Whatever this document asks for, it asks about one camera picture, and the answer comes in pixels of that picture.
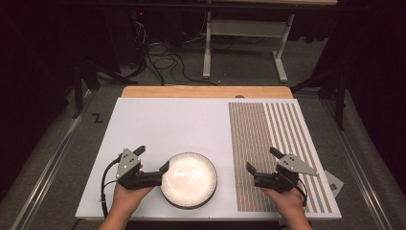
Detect grey marker card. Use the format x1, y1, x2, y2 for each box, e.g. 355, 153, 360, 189
323, 170, 346, 194

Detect white desk frame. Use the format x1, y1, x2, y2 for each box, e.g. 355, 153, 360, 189
202, 11, 296, 84

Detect black floor cables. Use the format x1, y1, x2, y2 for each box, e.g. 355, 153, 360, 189
145, 40, 218, 87

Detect metal floor rail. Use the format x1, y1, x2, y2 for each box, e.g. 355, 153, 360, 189
321, 99, 395, 230
10, 91, 94, 230

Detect black stand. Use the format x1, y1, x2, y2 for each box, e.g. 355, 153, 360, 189
289, 68, 350, 131
72, 59, 139, 120

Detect wooden table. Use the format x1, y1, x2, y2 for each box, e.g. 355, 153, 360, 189
121, 84, 294, 100

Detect white plate with streaked rim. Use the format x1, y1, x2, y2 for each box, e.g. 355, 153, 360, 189
159, 151, 218, 207
162, 191, 217, 211

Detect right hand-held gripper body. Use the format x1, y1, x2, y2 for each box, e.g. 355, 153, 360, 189
254, 153, 320, 195

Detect dark computer tower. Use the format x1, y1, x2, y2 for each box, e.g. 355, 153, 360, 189
126, 9, 151, 66

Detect person's left hand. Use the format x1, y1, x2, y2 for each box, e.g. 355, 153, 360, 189
106, 184, 154, 221

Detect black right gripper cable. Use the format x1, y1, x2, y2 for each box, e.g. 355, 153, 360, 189
281, 172, 308, 208

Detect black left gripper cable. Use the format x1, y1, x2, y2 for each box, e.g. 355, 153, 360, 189
100, 155, 124, 221

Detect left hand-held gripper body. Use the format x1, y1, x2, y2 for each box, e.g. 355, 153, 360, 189
115, 148, 164, 191

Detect brown striped placemat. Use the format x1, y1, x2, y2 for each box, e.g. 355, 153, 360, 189
227, 102, 333, 213

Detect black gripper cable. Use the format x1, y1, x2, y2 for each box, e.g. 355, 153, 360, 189
281, 172, 308, 208
100, 155, 124, 221

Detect person's right hand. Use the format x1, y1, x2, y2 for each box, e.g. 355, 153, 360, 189
260, 187, 308, 223

